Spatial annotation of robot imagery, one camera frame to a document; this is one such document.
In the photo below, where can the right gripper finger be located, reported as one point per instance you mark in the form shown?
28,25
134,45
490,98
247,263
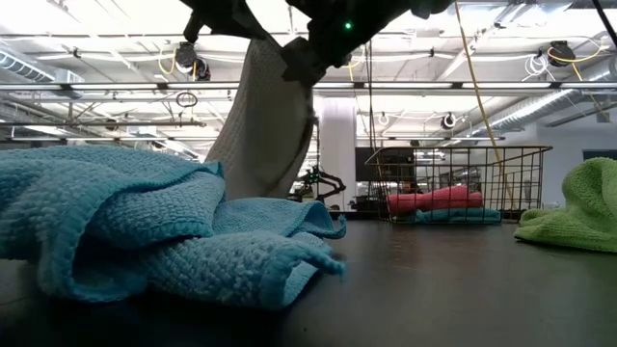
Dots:
317,65
296,60

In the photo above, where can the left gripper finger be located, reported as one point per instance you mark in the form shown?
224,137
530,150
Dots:
241,33
255,31

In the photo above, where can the white microfiber towel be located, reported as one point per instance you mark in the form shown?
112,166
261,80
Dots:
265,135

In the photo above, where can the pink microfiber towel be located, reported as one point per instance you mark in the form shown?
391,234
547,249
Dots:
434,200

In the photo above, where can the teal microfiber towel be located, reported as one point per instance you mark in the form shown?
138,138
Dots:
458,216

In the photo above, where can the light blue microfiber towel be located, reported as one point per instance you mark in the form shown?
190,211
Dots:
120,217

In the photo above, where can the neighbouring station robot arm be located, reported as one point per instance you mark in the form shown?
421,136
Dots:
323,183

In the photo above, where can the green microfiber towel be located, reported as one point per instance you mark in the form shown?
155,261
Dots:
578,217

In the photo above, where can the white square pillar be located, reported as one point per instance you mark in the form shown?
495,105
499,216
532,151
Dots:
337,144

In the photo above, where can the dark monitor screen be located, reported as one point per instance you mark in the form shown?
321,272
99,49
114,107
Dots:
385,164

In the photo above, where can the small round ceiling reel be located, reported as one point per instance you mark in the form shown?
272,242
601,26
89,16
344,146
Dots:
448,120

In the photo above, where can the long ceiling light bar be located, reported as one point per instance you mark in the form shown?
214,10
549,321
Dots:
506,85

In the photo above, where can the silver ceiling air duct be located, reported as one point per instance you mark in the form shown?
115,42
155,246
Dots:
29,70
530,113

